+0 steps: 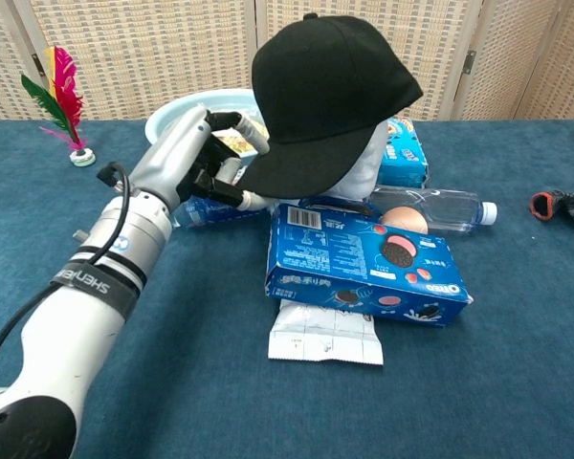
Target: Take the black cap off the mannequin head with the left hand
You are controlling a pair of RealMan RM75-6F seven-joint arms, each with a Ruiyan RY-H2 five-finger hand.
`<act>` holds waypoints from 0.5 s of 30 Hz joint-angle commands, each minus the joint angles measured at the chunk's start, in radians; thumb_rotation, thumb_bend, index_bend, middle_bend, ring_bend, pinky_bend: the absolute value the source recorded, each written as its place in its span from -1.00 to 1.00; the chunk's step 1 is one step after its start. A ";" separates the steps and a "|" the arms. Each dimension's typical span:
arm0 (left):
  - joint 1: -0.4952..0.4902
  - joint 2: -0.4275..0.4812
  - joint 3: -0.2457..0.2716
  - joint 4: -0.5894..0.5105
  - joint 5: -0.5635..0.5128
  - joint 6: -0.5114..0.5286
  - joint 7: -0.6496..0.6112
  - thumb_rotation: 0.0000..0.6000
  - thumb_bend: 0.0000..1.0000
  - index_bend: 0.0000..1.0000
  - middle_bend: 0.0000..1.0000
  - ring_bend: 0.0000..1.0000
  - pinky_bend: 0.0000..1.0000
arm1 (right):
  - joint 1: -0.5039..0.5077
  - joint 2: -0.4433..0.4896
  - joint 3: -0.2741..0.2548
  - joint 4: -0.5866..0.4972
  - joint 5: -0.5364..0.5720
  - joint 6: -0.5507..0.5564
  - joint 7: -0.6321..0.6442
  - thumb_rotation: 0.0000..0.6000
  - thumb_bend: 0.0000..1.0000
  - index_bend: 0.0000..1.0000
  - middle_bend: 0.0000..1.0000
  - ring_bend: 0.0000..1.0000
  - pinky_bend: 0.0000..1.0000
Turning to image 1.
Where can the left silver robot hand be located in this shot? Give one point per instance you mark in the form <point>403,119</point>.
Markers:
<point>172,158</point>

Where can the black baseball cap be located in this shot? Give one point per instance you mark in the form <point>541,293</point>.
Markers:
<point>325,105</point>

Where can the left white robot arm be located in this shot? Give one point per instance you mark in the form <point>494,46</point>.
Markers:
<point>67,334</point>

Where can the blue label drink bottle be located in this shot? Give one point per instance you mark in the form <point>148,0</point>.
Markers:
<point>201,215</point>

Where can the clear plastic water bottle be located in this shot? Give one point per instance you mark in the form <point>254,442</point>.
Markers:
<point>449,208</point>

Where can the light blue plastic basin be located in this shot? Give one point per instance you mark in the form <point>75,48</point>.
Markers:
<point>165,124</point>

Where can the woven folding screen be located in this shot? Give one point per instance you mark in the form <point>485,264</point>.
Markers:
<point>148,52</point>

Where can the colourful feather shuttlecock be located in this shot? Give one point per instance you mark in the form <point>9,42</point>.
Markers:
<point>67,100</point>

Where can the blue white snack pack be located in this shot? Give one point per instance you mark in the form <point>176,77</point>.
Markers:
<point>335,206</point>

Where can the white foam mannequin head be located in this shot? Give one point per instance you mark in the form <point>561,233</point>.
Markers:
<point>359,167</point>

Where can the blue Oreo box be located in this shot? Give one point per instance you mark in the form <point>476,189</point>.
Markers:
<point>344,268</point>

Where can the blue chocolate chip cookie box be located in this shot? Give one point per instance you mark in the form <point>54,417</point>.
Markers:
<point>404,153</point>

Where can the white snack packet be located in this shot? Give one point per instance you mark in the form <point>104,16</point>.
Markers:
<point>320,339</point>

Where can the blue felt table cover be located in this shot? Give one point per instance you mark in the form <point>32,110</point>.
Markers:
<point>459,382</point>

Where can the grey knit work glove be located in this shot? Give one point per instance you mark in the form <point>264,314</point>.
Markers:
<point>569,208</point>

